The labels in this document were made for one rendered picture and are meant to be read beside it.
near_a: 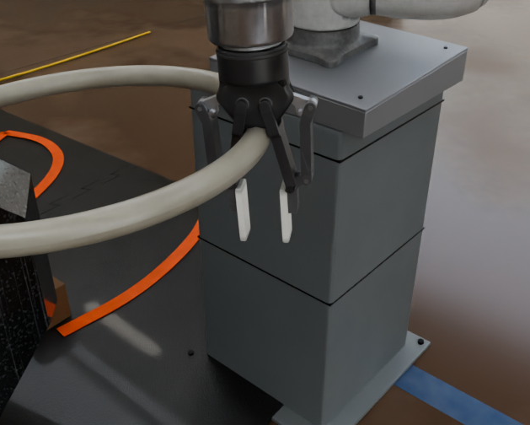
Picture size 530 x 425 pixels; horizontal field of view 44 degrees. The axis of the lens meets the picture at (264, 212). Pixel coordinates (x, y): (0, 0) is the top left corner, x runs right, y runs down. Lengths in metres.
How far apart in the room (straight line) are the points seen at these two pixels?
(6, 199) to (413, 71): 0.85
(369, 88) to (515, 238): 1.36
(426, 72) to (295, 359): 0.72
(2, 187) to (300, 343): 0.73
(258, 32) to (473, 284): 1.66
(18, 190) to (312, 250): 0.63
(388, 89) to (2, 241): 0.82
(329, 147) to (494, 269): 1.19
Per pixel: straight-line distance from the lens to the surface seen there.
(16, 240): 0.60
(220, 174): 0.64
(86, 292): 2.13
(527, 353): 2.01
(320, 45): 1.35
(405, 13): 1.33
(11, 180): 1.46
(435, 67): 1.35
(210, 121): 0.73
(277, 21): 0.66
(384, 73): 1.30
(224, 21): 0.66
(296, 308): 1.48
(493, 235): 2.47
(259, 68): 0.67
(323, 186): 1.27
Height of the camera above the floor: 1.30
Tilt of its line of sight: 32 degrees down
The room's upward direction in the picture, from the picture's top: straight up
